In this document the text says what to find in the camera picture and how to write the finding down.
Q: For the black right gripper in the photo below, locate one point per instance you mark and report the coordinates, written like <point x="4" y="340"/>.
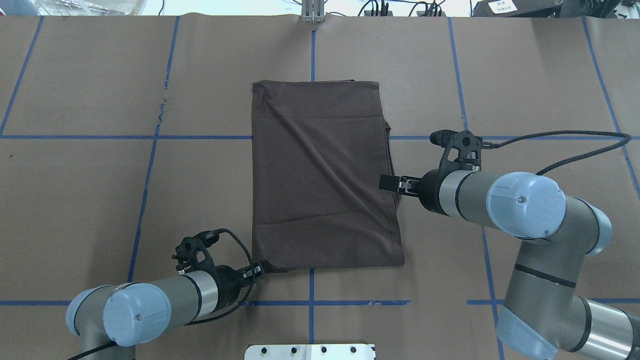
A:
<point x="430" y="186"/>

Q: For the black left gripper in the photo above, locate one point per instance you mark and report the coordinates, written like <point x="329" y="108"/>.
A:
<point x="227" y="281"/>

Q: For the dark brown t-shirt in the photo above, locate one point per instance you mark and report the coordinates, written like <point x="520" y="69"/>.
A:
<point x="319" y="149"/>

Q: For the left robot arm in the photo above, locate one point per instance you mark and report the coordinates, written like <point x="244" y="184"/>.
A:
<point x="111" y="320"/>

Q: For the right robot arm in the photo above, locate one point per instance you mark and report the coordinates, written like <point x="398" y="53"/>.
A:
<point x="541" y="313"/>

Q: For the white metal mounting plate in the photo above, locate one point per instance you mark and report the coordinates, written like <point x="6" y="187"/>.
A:
<point x="327" y="351"/>

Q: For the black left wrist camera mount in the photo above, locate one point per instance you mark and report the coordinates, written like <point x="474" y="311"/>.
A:
<point x="192" y="253"/>

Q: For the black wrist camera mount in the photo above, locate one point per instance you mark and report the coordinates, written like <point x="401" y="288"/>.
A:
<point x="192" y="253"/>
<point x="462" y="150"/>

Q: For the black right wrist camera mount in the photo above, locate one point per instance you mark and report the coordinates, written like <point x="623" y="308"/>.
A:
<point x="462" y="150"/>

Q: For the aluminium profile post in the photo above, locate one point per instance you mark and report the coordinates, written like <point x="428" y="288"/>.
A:
<point x="312" y="11"/>

